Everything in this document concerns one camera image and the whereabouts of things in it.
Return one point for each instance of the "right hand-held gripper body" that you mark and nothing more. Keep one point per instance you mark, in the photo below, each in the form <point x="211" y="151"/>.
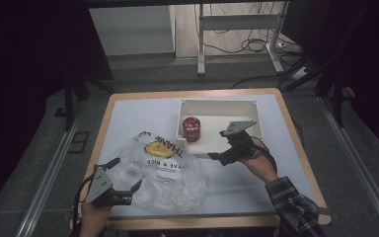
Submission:
<point x="240" y="144"/>

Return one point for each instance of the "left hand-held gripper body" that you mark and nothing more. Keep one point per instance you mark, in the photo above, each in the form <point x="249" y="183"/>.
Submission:
<point x="98" y="187"/>

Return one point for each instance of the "red-lidded candy jar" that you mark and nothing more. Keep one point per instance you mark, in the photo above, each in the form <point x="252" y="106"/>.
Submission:
<point x="191" y="129"/>

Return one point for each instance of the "white plastic bin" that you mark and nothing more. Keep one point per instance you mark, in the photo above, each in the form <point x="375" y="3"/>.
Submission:
<point x="217" y="108"/>

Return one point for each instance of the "clear plastic bag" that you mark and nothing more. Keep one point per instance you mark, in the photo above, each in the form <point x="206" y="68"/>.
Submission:
<point x="177" y="191"/>

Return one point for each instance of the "person's left hand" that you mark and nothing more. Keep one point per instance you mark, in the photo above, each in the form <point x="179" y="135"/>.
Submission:
<point x="93" y="214"/>

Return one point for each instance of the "person's right hand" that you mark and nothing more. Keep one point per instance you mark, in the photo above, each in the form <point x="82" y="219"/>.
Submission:
<point x="260" y="166"/>

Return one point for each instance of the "black metal stand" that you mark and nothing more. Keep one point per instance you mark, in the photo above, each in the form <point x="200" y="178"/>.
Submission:
<point x="69" y="98"/>
<point x="337" y="98"/>

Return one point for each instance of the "white power strip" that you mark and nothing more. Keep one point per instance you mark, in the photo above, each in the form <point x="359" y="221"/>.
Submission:
<point x="299" y="74"/>

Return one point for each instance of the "white-legged desk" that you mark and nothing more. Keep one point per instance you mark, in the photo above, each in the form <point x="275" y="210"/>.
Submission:
<point x="240" y="22"/>

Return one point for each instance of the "dark curtain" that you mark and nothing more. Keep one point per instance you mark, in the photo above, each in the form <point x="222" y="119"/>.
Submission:
<point x="19" y="82"/>
<point x="368" y="49"/>

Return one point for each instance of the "grey partition panel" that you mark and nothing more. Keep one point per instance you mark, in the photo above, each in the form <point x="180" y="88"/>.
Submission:
<point x="131" y="29"/>

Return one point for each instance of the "metal floor rail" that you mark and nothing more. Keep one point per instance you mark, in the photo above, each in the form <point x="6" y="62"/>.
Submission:
<point x="46" y="184"/>
<point x="358" y="164"/>

